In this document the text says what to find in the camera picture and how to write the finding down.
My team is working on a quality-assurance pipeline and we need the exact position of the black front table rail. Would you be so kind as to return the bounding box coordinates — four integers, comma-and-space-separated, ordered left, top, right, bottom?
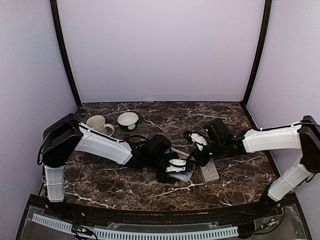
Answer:
58, 202, 266, 225

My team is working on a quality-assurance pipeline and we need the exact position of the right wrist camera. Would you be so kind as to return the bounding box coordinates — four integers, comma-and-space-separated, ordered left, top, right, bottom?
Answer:
183, 130, 208, 151

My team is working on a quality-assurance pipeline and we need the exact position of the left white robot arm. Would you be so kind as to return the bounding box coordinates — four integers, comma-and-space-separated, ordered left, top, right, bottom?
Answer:
37, 113, 178, 218

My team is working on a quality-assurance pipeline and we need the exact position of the black frame right post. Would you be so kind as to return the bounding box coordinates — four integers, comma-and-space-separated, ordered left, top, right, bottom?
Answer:
240, 0, 272, 109

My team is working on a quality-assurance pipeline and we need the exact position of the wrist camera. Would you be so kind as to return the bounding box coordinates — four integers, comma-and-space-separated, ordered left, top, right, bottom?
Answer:
165, 159, 193, 173
183, 130, 208, 151

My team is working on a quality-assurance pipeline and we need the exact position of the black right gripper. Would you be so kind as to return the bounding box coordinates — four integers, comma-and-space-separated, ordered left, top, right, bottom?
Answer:
186, 139, 226, 167

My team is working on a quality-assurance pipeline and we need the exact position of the beige ceramic mug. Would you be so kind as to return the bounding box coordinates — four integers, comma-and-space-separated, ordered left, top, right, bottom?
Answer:
86, 115, 115, 137

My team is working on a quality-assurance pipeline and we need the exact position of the small circuit board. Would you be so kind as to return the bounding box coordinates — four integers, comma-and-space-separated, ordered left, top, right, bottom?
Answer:
71, 224, 92, 236

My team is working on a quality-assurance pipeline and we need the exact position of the grey case teal lining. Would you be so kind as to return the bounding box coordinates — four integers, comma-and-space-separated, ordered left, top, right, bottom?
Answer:
199, 160, 220, 184

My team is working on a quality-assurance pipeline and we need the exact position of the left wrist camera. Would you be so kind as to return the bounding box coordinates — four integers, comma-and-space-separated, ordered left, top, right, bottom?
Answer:
165, 159, 193, 173

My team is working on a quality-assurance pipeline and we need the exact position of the pink glasses case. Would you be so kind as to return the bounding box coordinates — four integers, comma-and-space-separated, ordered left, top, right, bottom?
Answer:
169, 148, 194, 183

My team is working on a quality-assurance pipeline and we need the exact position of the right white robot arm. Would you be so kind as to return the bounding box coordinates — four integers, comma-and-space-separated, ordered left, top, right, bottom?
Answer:
185, 115, 320, 217

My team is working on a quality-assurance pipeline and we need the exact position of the white bowl dark exterior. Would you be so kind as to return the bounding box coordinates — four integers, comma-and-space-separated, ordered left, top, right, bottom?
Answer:
117, 112, 139, 131

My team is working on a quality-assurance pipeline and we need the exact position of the black frame left post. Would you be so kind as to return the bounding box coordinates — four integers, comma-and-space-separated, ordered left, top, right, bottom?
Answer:
49, 0, 82, 108

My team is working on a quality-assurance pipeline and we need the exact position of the black frame post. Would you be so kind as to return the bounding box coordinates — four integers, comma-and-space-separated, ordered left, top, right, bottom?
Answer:
240, 0, 272, 109
49, 0, 82, 108

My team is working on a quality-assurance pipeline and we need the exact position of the white slotted cable duct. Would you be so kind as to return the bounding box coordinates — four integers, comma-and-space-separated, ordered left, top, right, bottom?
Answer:
32, 212, 240, 240

